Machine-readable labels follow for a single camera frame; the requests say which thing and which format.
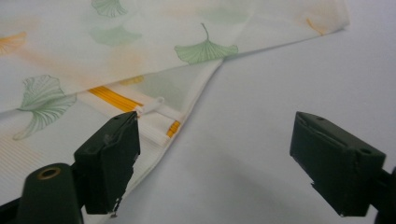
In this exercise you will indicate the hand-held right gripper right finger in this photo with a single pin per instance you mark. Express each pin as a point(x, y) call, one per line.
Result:
point(339, 168)

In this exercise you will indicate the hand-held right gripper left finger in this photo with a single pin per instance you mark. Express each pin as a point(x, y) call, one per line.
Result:
point(106, 168)

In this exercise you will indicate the white ginkgo leaf print pillowcase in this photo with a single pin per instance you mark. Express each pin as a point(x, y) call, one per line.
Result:
point(186, 37)

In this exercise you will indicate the pale blue table mat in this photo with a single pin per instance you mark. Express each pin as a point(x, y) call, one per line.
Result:
point(264, 81)

